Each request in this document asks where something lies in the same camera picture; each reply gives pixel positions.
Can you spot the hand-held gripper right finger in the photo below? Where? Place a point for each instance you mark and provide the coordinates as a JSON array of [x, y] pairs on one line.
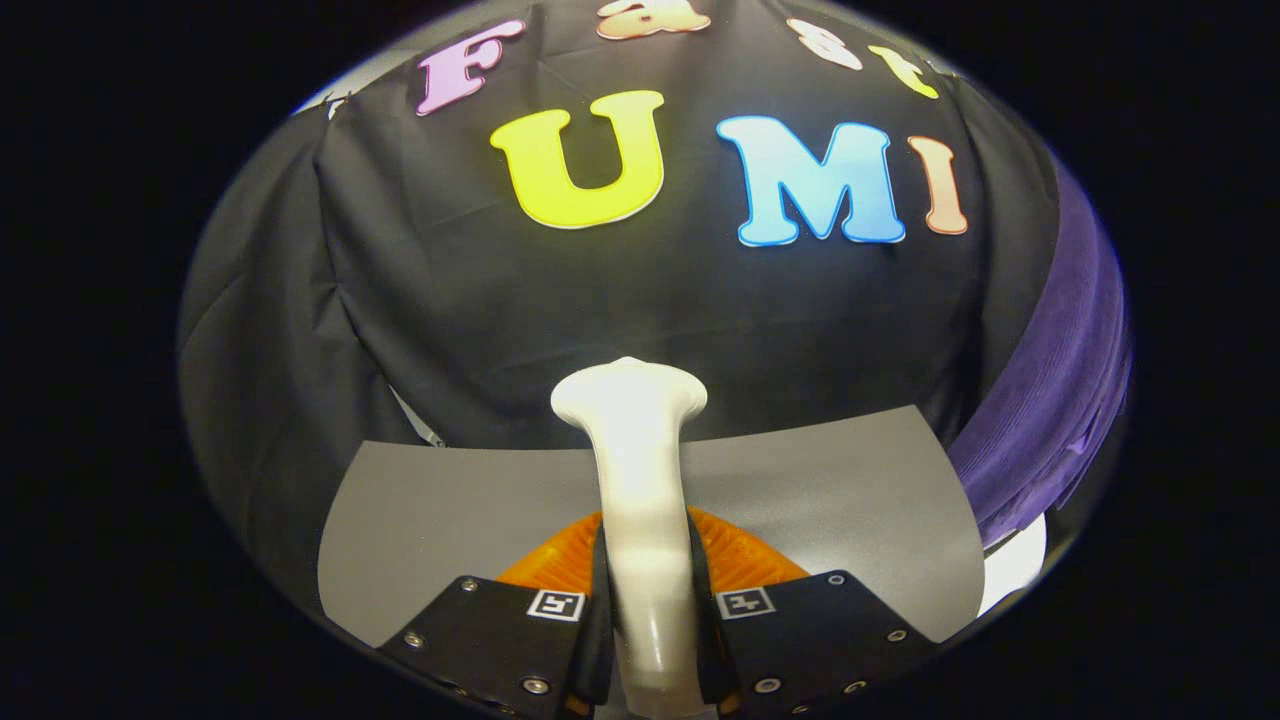
[[800, 640]]

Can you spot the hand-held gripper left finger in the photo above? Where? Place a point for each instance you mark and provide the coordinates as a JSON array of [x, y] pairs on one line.
[[500, 640]]

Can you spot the white garment steamer head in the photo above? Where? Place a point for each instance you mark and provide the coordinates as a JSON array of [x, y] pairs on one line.
[[640, 480]]

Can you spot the grey side table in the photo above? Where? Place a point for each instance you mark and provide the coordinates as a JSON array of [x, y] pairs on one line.
[[450, 520]]

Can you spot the black backdrop cloth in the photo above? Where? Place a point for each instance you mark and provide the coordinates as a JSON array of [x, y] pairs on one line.
[[650, 300]]

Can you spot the black quilted side panel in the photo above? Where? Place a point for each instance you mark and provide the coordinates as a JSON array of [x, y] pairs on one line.
[[260, 350]]

